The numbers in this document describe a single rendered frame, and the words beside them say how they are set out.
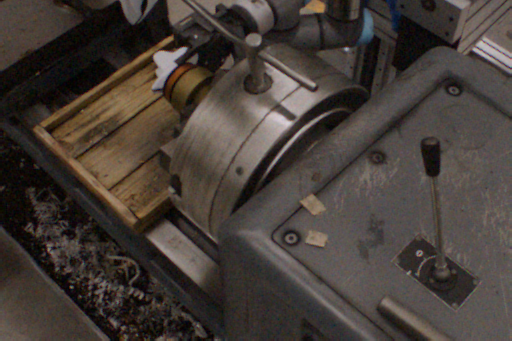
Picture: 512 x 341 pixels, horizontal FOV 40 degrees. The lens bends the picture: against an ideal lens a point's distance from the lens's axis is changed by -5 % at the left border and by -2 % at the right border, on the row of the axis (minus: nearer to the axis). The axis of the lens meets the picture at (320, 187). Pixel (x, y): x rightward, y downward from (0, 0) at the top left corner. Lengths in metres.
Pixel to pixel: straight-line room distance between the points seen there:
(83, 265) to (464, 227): 0.96
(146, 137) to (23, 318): 1.01
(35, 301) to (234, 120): 1.41
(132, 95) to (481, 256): 0.84
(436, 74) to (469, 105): 0.07
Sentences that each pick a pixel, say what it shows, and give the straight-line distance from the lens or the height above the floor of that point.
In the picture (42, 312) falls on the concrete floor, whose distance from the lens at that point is 2.23.
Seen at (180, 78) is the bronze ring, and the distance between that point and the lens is 1.15.
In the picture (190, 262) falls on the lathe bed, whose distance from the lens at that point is 1.24.
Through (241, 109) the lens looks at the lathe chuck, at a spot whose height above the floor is 1.23.
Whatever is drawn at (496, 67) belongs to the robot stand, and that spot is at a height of 0.22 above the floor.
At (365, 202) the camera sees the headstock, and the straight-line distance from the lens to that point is 0.84.
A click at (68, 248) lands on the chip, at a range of 1.62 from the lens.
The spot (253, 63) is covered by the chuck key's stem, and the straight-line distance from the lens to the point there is 0.92.
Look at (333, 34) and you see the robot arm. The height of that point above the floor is 1.00.
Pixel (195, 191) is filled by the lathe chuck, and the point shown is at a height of 1.13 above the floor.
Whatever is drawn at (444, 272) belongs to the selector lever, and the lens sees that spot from 0.79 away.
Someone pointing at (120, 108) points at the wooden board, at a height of 0.89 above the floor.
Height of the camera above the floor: 1.95
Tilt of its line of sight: 56 degrees down
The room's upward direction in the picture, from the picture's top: 8 degrees clockwise
